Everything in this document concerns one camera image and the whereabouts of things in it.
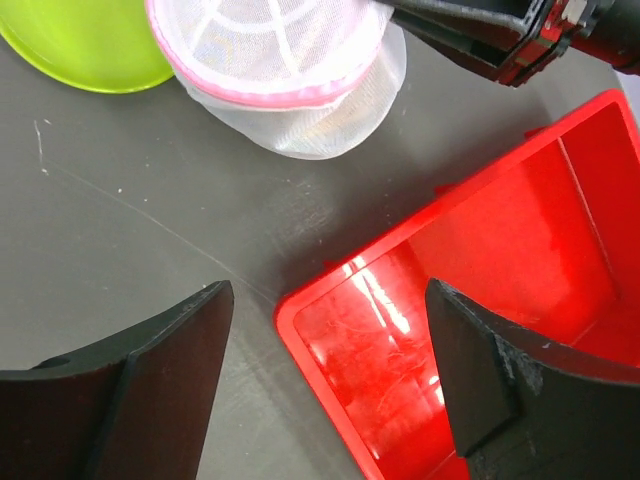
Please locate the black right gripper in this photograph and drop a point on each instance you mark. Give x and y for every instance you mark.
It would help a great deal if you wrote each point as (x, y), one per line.
(509, 41)

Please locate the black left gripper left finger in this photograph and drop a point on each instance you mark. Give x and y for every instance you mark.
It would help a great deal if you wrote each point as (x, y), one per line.
(134, 405)

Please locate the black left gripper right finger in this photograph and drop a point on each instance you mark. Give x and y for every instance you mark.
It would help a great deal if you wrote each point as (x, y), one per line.
(522, 406)

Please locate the white mesh laundry bag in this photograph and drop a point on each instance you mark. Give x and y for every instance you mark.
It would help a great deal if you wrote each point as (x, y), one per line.
(308, 80)

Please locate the red plastic tray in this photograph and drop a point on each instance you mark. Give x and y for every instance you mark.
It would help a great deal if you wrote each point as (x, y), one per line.
(546, 237)

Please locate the green plastic bowl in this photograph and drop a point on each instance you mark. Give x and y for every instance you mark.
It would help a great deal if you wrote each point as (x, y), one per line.
(97, 46)

